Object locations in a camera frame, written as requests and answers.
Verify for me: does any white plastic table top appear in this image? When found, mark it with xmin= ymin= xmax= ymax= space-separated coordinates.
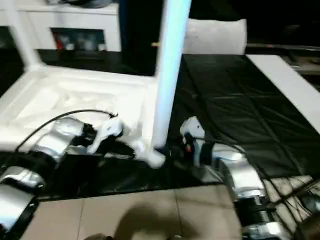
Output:
xmin=0 ymin=63 xmax=167 ymax=169

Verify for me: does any black work mat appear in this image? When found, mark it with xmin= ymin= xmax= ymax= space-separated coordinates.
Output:
xmin=0 ymin=47 xmax=320 ymax=202

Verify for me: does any black stand leg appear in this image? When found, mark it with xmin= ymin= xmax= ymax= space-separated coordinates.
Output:
xmin=272 ymin=182 xmax=320 ymax=208

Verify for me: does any white plastic bag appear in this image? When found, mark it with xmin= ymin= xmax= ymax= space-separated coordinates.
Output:
xmin=182 ymin=18 xmax=249 ymax=56

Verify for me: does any white flat board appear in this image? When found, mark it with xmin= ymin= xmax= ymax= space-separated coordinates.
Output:
xmin=247 ymin=54 xmax=320 ymax=135

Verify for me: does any white cabinet with glass doors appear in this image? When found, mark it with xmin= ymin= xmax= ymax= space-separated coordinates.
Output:
xmin=0 ymin=0 xmax=122 ymax=52

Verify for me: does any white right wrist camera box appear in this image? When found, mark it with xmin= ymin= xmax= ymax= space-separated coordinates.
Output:
xmin=178 ymin=116 xmax=206 ymax=147

